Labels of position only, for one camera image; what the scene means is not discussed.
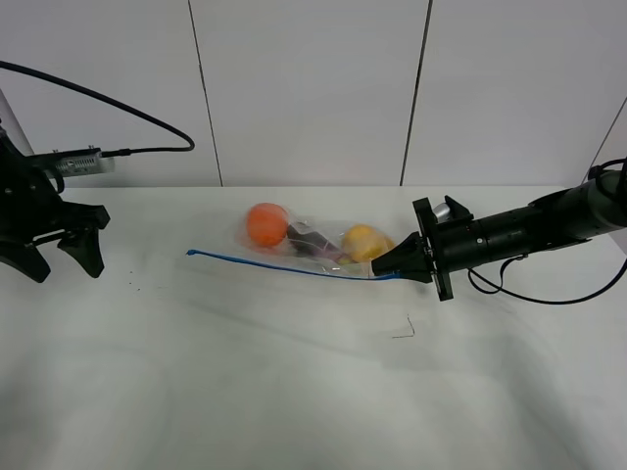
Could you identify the yellow pear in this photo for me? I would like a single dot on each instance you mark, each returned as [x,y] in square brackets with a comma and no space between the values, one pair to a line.
[363,243]

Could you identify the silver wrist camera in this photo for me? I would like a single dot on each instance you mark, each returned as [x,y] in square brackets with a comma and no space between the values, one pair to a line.
[451,210]
[81,162]

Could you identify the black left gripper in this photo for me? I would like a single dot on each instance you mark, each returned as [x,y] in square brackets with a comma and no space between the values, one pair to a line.
[33,212]

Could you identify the clear blue-zip file bag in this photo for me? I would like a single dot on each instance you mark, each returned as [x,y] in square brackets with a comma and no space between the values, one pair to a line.
[229,242]

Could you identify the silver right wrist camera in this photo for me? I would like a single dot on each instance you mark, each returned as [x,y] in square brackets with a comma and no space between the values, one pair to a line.
[451,210]

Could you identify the purple eggplant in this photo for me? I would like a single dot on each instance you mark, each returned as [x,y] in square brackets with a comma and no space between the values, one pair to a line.
[307,242]

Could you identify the orange fruit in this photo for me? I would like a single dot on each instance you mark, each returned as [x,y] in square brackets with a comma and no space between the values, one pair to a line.
[266,224]

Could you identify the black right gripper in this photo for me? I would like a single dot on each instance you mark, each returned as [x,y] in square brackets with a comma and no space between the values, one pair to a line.
[444,247]

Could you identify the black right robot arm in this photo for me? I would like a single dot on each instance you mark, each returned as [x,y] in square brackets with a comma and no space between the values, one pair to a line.
[556,221]

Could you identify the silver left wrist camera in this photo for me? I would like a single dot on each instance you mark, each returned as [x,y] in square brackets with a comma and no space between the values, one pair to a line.
[81,162]

